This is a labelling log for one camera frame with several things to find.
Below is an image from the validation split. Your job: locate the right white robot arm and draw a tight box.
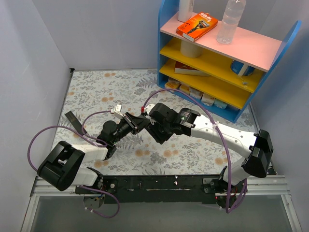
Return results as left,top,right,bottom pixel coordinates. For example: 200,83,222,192
144,103,273,192

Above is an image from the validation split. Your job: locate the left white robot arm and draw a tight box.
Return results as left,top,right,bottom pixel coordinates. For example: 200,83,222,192
37,113,150,193

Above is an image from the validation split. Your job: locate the yellow tissue pack left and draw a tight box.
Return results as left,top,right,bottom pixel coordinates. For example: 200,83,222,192
165,77,181,89

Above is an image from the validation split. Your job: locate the orange tissue pack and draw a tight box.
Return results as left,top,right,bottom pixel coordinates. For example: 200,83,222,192
179,84,191,95

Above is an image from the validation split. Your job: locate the floral table mat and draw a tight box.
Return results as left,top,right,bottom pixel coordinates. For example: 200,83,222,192
45,69,266,176

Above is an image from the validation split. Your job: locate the white tissue pack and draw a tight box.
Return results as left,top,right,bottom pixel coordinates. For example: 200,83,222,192
201,93,215,107
189,87,203,100

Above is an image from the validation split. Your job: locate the black battery cover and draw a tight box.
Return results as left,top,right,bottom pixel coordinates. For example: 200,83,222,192
65,111,87,135

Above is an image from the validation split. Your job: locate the white tissue pack right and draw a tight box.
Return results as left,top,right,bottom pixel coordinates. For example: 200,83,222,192
201,93,215,107

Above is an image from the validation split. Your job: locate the light blue tissue pack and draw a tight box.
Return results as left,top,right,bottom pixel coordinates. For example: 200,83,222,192
214,99,228,109

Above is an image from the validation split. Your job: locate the red white book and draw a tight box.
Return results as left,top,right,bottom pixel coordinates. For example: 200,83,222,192
174,61,210,77

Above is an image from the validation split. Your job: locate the blue shelf unit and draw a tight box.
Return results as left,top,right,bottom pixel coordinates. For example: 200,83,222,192
157,0,302,122

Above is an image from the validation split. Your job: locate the white paper roll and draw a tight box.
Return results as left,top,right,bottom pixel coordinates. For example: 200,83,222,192
180,40,203,58

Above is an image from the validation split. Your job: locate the orange razor box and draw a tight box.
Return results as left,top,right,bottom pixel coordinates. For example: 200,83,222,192
176,12,219,42

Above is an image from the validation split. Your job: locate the white bottle on shelf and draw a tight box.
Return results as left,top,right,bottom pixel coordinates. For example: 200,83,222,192
178,0,194,22

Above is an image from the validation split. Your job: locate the clear plastic bottle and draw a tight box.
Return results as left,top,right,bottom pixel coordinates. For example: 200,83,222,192
217,0,246,44

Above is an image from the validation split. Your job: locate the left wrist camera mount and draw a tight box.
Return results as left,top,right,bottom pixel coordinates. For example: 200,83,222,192
111,104,125,119

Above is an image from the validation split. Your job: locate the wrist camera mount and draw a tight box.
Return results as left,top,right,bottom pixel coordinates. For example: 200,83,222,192
141,104,155,116
111,104,125,119

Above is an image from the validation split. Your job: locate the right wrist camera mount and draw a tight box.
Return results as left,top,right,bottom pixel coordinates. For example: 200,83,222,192
141,104,155,116

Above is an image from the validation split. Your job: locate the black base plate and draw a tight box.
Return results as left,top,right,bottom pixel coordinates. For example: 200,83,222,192
74,174,248,205

